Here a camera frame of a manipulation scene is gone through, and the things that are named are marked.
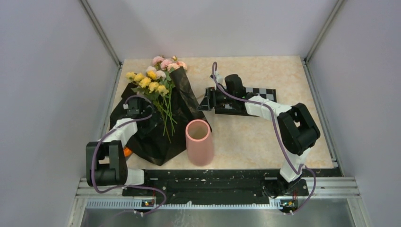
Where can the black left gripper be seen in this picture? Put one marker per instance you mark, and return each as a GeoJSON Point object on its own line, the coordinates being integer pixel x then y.
{"type": "Point", "coordinates": [153, 121]}

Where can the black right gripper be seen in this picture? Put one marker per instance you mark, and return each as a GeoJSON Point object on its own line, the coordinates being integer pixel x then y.
{"type": "Point", "coordinates": [210, 100]}

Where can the black wrapping sheet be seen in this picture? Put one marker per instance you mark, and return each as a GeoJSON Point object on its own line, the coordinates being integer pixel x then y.
{"type": "Point", "coordinates": [155, 147]}

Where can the flower bouquet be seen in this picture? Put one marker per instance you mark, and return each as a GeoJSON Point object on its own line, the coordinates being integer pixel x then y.
{"type": "Point", "coordinates": [156, 85]}

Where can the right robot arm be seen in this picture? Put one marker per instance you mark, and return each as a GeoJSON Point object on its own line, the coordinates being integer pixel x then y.
{"type": "Point", "coordinates": [295, 128]}

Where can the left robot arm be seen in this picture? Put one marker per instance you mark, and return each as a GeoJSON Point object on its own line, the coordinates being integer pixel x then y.
{"type": "Point", "coordinates": [106, 161]}

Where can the pink vase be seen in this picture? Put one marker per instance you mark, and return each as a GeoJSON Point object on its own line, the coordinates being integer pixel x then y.
{"type": "Point", "coordinates": [199, 142]}

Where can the black white chessboard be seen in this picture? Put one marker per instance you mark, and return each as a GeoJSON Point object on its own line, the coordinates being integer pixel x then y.
{"type": "Point", "coordinates": [249, 92]}

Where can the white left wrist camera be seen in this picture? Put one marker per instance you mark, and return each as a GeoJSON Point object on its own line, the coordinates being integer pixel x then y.
{"type": "Point", "coordinates": [132, 108]}

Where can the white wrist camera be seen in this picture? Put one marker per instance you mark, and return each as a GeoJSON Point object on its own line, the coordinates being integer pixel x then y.
{"type": "Point", "coordinates": [216, 76]}
{"type": "Point", "coordinates": [132, 108]}

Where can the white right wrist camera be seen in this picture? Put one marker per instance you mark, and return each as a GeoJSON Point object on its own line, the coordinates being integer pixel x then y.
{"type": "Point", "coordinates": [216, 76]}

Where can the orange ring toy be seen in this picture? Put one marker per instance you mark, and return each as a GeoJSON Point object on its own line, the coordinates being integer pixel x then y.
{"type": "Point", "coordinates": [127, 152]}

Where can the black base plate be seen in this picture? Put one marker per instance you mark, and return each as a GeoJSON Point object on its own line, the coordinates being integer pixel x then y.
{"type": "Point", "coordinates": [218, 187]}

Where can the aluminium frame rail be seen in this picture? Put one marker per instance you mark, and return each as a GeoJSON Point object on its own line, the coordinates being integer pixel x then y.
{"type": "Point", "coordinates": [100, 31]}

